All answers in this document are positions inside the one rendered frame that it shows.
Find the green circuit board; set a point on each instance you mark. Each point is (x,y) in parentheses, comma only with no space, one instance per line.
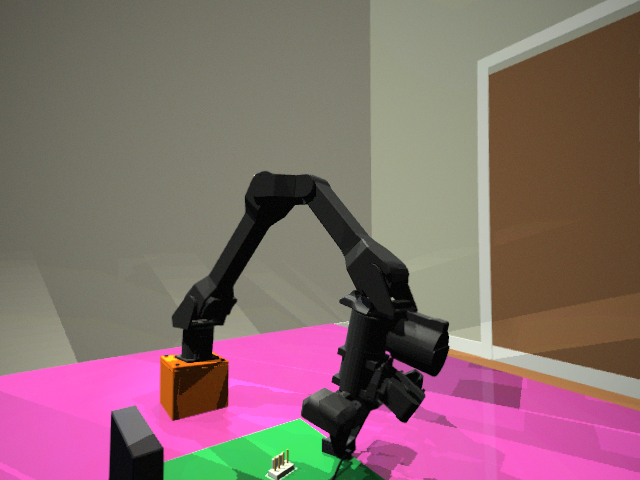
(290,451)

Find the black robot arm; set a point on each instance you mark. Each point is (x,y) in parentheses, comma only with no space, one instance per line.
(377,323)

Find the black connector plug with cable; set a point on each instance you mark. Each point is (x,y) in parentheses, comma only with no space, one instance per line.
(349,449)

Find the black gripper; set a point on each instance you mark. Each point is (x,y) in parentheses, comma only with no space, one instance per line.
(343,412)

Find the black cooling fan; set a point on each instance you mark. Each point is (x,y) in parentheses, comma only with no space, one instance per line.
(135,452)

